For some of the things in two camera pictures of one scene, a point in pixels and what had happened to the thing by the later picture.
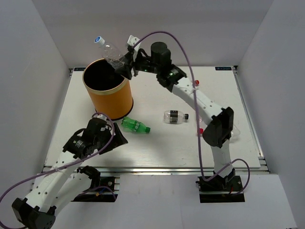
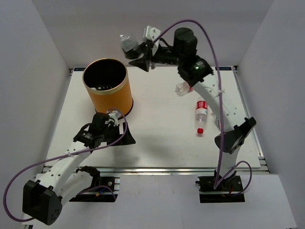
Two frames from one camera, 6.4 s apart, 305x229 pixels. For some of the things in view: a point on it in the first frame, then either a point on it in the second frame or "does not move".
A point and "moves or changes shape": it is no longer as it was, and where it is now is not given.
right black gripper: (126, 72) to (143, 64)
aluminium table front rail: (167, 171) does not move
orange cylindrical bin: (109, 91) does not move
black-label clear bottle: (174, 117) moves or changes shape
